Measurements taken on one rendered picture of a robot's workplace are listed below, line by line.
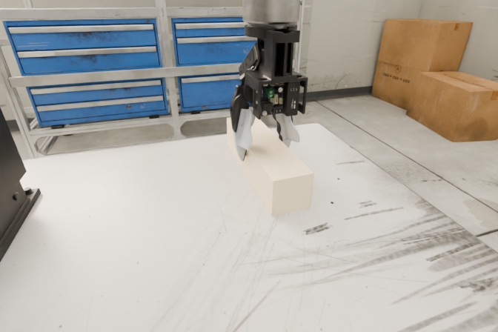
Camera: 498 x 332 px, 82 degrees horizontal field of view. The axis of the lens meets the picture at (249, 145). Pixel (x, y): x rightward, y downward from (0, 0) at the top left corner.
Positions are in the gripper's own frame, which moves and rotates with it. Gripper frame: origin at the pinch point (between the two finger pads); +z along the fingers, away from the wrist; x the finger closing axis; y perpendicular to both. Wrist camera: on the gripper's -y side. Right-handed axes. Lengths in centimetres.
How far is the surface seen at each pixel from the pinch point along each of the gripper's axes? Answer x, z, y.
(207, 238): -12.5, 4.3, 13.1
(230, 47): 33, 4, -139
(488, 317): 11.1, 4.3, 32.1
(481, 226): 123, 74, -23
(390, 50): 215, 22, -198
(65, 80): -60, 16, -137
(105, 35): -36, -6, -140
